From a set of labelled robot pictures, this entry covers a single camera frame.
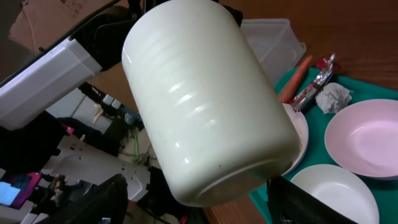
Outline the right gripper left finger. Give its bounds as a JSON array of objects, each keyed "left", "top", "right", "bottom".
[{"left": 40, "top": 174, "right": 128, "bottom": 224}]

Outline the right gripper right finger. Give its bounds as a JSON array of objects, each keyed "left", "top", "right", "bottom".
[{"left": 267, "top": 176, "right": 354, "bottom": 224}]

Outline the white bowl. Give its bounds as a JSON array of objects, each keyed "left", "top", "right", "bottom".
[{"left": 291, "top": 164, "right": 379, "bottom": 223}]

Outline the orange carrot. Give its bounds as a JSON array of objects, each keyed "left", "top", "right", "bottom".
[{"left": 279, "top": 55, "right": 313, "bottom": 103}]

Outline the white cup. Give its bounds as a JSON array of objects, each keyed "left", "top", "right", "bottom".
[{"left": 121, "top": 0, "right": 300, "bottom": 207}]

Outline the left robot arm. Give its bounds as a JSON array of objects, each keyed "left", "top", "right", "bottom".
[{"left": 1, "top": 0, "right": 143, "bottom": 131}]

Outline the pink plate with food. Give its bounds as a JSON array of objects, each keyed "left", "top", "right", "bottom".
[{"left": 282, "top": 103, "right": 309, "bottom": 176}]

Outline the crumpled white tissue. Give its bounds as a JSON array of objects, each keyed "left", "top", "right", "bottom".
[{"left": 315, "top": 83, "right": 352, "bottom": 114}]

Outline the red snack wrapper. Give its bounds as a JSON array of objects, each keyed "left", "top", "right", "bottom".
[{"left": 291, "top": 53, "right": 336, "bottom": 112}]

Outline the clear plastic bin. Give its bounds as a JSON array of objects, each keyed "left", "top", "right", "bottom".
[{"left": 241, "top": 19, "right": 307, "bottom": 85}]

